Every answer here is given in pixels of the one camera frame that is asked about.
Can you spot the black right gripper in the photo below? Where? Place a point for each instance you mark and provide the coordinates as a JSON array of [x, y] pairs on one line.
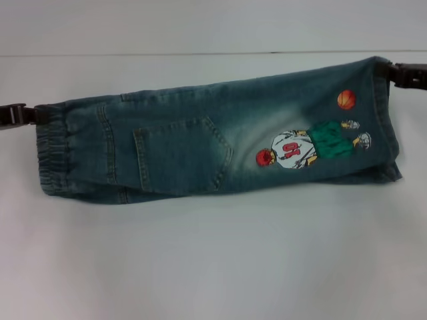
[[412, 77]]

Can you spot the blue denim shorts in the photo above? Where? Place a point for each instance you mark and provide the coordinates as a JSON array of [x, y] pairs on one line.
[[200, 143]]

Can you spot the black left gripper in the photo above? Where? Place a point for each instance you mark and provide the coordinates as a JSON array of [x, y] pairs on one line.
[[16, 117]]

